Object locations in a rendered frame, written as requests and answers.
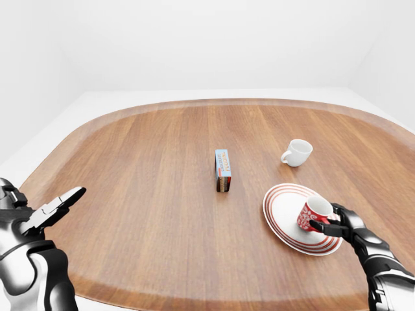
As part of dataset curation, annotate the white plate with red rings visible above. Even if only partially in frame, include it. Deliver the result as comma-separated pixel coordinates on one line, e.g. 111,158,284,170
262,183,344,257

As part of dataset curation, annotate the white mug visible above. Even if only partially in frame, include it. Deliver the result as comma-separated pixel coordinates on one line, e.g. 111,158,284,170
280,139,314,168

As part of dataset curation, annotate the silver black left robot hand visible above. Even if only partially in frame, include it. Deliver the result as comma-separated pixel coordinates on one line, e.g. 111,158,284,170
0,177,88,251

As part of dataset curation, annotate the blue chocolate pudding box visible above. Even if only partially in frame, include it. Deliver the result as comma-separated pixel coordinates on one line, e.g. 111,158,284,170
214,148,233,192

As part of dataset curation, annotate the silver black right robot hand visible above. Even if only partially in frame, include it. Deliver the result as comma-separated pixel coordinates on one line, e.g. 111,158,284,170
309,203,393,259

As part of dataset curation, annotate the red patterned mug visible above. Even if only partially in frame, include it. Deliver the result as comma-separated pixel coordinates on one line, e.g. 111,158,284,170
296,196,335,233

